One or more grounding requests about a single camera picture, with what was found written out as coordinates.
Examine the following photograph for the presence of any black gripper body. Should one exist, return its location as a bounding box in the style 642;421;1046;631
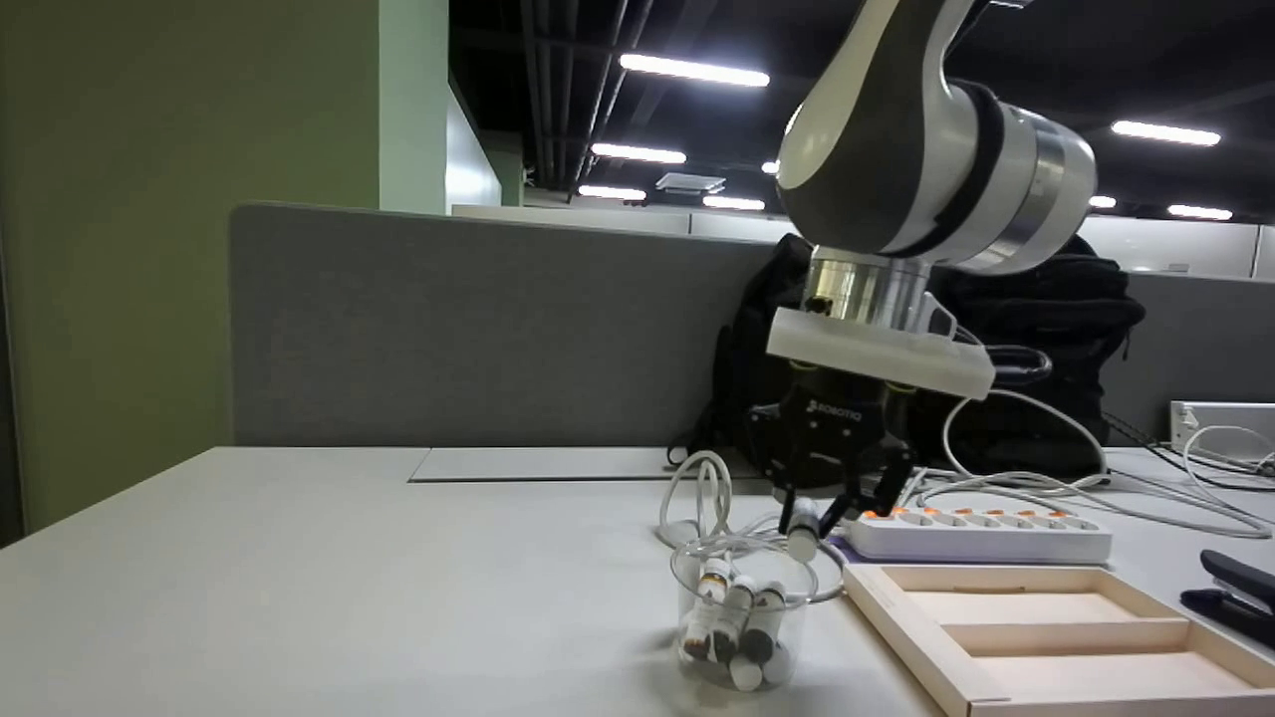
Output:
745;373;923;517

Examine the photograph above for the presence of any clear plastic container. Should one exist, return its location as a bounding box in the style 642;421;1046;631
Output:
665;526;823;696

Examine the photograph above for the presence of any wooden two-compartment tray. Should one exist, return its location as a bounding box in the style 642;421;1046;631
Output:
846;563;1275;717

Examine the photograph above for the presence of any white power strip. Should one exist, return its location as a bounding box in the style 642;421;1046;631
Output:
838;492;1117;570

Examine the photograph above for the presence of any large black backpack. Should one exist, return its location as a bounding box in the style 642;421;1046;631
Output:
908;230;1148;486

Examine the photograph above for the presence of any gray desk partition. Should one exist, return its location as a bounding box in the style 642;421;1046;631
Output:
227;201;1275;452

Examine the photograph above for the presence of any white box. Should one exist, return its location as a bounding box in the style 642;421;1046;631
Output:
1168;400;1275;469

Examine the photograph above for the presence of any black stapler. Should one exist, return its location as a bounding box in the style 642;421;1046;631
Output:
1175;546;1275;656

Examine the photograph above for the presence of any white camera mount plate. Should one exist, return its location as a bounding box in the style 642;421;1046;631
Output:
762;303;1001;401

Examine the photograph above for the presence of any black backpack with handle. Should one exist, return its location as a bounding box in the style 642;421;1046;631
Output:
676;230;816;492

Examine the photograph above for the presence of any coiled white cable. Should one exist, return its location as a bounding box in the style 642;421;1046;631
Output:
648;446;854;604

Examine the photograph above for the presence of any thick white cable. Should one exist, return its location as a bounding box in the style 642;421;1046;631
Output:
933;388;1117;486

